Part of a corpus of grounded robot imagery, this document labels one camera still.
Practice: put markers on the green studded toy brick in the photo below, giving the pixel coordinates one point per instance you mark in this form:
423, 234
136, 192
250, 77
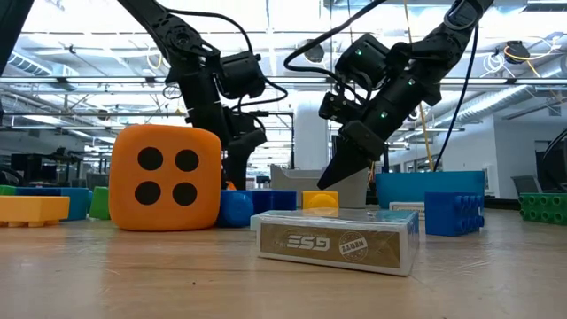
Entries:
542, 208

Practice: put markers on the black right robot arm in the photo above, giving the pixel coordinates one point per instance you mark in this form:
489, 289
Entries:
421, 57

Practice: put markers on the grey plastic bin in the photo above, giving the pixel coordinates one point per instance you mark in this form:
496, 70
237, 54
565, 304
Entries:
292, 186

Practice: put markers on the black aluminium table frame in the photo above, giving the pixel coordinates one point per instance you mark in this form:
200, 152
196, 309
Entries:
500, 204

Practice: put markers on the white building column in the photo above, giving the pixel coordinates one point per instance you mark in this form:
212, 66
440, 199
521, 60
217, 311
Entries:
310, 146

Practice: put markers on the long ceiling light rail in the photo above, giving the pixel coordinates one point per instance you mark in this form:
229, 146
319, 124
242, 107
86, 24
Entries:
88, 80

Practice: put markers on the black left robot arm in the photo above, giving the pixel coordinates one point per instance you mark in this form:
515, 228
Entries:
199, 88

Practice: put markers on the orange foam die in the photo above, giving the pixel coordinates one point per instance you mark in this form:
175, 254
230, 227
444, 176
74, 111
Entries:
166, 177

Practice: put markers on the grey office chair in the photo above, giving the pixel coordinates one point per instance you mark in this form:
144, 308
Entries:
525, 186

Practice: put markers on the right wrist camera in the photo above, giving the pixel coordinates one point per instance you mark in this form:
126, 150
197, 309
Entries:
336, 108

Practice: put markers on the small orange object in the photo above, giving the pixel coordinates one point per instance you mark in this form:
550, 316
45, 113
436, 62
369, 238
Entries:
230, 185

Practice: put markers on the white playing card box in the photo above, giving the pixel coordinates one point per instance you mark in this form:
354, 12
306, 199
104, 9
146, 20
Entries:
407, 211

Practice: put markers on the white gold-sided card box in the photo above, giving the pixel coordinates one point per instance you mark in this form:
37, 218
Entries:
274, 243

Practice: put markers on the blue studded toy brick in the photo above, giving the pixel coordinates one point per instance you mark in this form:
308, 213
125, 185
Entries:
447, 217

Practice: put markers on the large blue toy brick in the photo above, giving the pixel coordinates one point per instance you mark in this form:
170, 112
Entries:
80, 204

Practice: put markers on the blue rounded toy brick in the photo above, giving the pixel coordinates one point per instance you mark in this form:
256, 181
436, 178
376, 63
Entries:
235, 210

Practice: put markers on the yellow long toy brick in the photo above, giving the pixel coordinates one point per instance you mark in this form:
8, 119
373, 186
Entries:
31, 210

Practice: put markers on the dark background desks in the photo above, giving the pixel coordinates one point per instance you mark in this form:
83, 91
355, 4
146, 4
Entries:
31, 166

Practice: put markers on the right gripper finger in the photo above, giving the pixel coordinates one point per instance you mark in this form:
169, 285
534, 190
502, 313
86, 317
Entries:
350, 161
336, 150

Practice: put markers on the teal plastic bin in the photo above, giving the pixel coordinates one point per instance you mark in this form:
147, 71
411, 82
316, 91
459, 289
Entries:
421, 188

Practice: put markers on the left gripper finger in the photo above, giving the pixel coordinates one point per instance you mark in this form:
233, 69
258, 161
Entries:
235, 170

